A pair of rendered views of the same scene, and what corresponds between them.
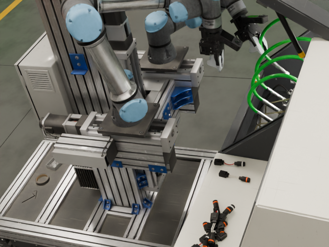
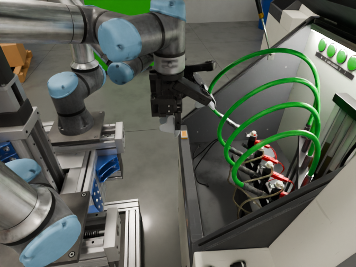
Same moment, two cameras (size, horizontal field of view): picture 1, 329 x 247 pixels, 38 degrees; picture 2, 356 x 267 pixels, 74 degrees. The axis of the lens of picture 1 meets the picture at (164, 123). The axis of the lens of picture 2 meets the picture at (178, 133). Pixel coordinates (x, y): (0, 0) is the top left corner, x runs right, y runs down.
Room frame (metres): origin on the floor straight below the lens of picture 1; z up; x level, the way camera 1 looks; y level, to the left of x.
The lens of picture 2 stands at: (1.20, 0.03, 1.67)
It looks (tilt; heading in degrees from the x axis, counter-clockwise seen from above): 38 degrees down; 327
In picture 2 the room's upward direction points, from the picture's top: straight up
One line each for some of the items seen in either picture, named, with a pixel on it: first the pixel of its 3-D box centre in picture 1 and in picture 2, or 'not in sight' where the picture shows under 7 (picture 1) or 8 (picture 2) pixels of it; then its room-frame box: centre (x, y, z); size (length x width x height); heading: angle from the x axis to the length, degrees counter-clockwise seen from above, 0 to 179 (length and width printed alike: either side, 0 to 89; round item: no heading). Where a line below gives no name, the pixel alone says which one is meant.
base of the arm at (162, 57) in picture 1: (160, 48); (73, 116); (2.17, -0.05, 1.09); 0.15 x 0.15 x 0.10
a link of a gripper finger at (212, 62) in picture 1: (213, 63); (169, 127); (1.66, -0.24, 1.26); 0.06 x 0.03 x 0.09; 61
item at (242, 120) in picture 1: (245, 119); (188, 181); (1.74, -0.38, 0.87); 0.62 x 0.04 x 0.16; 151
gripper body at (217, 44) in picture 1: (211, 38); (167, 91); (1.68, -0.25, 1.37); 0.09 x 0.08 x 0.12; 61
